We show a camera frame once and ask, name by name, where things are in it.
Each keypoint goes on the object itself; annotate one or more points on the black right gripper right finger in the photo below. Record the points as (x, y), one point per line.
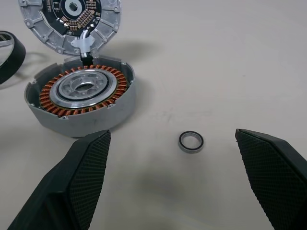
(275, 182)

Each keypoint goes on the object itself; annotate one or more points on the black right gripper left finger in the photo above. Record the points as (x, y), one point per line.
(72, 182)

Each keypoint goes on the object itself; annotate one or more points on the silver motor housing copper windings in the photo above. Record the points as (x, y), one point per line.
(79, 124)

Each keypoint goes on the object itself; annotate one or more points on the clear tape roll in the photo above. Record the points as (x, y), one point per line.
(40, 28)

